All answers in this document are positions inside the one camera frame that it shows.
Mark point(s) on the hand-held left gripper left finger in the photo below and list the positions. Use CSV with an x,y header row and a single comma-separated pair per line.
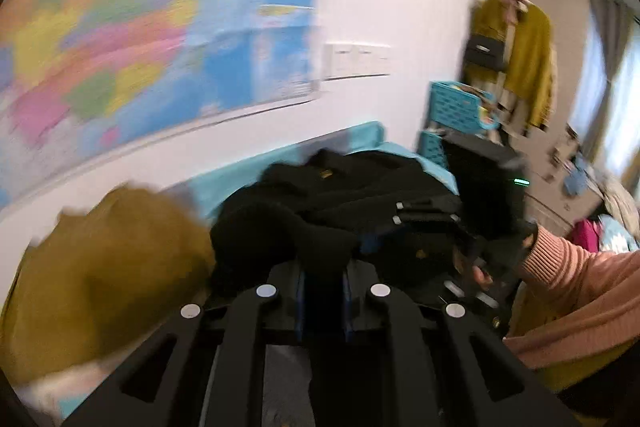
x,y
299,307

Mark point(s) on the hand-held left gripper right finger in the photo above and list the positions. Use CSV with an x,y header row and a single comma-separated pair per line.
x,y
348,307

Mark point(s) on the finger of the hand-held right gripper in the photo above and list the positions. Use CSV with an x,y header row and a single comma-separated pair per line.
x,y
425,221
425,206

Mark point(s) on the black garment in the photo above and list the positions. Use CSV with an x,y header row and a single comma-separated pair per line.
x,y
325,197

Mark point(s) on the person's right forearm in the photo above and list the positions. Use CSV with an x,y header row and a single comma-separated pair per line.
x,y
575,287

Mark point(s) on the pile of colourful clothes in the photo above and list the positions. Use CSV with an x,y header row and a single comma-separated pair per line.
x,y
615,207

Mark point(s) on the person's right hand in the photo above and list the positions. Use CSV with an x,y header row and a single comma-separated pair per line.
x,y
481,277

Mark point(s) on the blue plastic storage rack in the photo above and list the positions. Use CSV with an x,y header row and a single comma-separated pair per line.
x,y
450,107

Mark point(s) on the black handbag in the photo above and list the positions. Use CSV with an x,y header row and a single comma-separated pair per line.
x,y
482,52

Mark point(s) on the mustard hanging cardigan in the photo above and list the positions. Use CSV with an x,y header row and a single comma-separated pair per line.
x,y
530,57

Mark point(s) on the grey curtain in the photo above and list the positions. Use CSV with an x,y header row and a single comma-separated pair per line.
x,y
597,82

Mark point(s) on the mustard garment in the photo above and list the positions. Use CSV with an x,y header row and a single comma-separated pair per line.
x,y
100,282

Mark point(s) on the person's body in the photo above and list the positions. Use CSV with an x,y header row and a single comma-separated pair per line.
x,y
565,382

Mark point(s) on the white wall switch plate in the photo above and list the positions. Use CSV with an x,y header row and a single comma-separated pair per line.
x,y
382,59

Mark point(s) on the white wall socket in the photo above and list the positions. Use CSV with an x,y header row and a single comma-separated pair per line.
x,y
340,61
364,60

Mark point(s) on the colourful wall map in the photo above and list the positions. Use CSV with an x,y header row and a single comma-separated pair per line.
x,y
150,32

